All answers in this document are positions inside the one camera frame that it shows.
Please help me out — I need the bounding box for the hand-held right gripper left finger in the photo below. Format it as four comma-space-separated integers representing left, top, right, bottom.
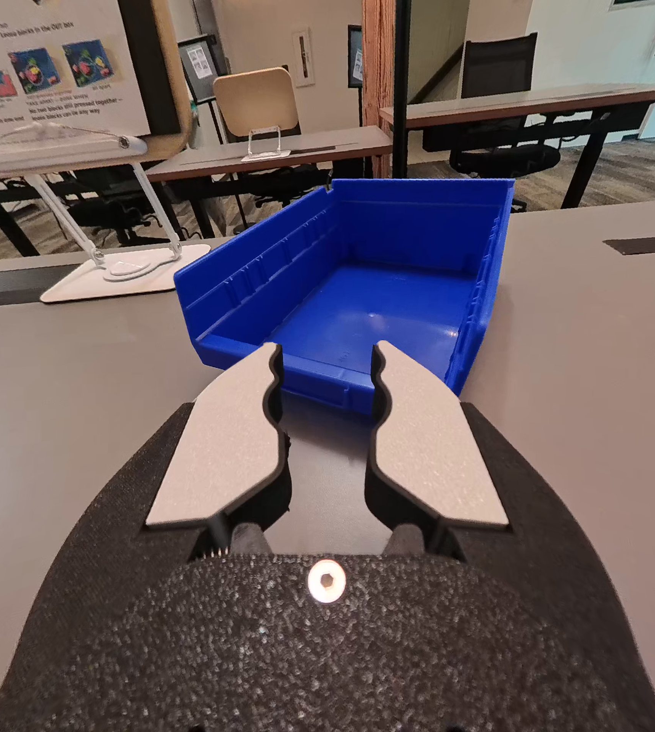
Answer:
144, 342, 294, 552

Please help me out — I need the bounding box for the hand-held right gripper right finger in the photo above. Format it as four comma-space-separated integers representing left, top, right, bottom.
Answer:
364, 340, 510, 551

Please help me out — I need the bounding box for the blue plastic bin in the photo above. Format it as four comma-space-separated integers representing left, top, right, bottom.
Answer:
173, 178, 516, 415

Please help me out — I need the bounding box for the small clear stand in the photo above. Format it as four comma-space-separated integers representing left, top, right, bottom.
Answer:
241, 125, 291, 162

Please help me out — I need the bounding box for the small wooden display board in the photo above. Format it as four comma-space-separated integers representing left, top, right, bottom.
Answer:
213, 67, 300, 138

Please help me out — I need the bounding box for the black metal pole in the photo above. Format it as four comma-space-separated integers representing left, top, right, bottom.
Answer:
392, 0, 413, 179

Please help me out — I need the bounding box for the black framed sign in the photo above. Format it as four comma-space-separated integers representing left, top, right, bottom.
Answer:
178, 34, 228, 104
348, 24, 364, 88

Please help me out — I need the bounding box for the printed instruction sheet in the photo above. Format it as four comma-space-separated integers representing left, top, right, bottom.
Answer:
0, 0, 151, 138

